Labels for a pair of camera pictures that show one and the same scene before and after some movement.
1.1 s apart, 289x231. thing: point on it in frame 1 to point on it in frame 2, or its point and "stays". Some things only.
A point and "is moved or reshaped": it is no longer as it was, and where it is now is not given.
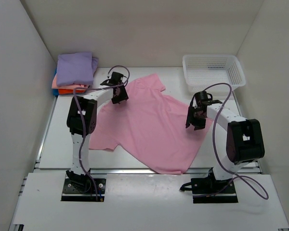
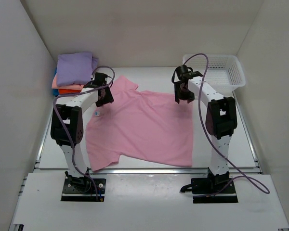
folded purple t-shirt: [76, 68] stays
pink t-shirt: [150, 126] is moved or reshaped
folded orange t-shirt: [68, 91] stays
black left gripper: [123, 97] to [109, 99]
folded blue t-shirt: [55, 92] stays
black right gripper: [197, 125] to [179, 97]
